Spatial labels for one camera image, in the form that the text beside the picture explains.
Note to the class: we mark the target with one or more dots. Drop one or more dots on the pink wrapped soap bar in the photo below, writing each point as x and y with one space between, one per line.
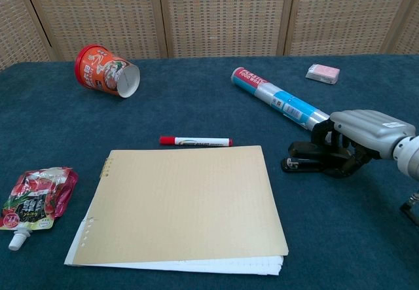
323 73

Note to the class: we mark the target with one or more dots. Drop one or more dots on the plastic food wrap roll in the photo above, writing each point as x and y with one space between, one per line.
278 95

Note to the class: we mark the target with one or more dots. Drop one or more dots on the dark teal table cloth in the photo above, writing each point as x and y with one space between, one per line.
209 113

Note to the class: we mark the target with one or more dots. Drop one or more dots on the black stapler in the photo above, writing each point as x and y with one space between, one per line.
302 154

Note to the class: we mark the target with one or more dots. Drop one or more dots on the red drink pouch white cap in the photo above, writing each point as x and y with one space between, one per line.
36 198

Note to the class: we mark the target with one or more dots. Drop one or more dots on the red instant noodle cup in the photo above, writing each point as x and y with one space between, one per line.
106 71

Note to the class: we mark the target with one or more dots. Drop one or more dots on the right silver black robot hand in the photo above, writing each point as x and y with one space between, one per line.
366 124

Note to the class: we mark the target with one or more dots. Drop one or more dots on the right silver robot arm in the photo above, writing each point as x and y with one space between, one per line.
407 154

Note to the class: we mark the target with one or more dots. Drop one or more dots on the tan cover loose-leaf notepad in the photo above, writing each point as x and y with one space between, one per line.
180 205

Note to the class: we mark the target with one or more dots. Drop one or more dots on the woven rattan folding screen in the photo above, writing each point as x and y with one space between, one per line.
209 15

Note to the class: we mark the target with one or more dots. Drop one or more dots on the red whiteboard marker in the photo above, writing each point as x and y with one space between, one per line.
195 141

